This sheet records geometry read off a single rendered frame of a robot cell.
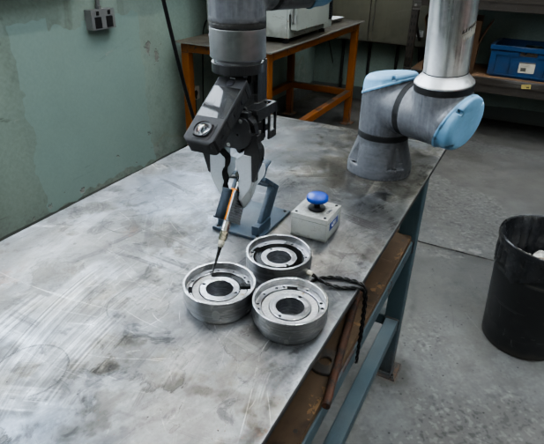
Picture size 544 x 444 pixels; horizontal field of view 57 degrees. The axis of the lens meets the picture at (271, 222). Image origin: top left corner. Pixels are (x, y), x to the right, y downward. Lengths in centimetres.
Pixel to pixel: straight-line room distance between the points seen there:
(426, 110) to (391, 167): 19
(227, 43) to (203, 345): 39
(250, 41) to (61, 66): 192
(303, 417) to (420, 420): 82
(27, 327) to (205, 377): 27
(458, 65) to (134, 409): 80
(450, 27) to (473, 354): 127
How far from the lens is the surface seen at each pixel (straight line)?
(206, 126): 64
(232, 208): 74
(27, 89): 243
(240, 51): 67
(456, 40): 102
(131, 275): 83
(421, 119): 106
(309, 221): 89
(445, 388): 182
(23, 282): 87
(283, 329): 66
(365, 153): 116
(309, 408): 94
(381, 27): 452
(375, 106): 113
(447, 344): 199
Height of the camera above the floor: 127
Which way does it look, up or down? 29 degrees down
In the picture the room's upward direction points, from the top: 1 degrees clockwise
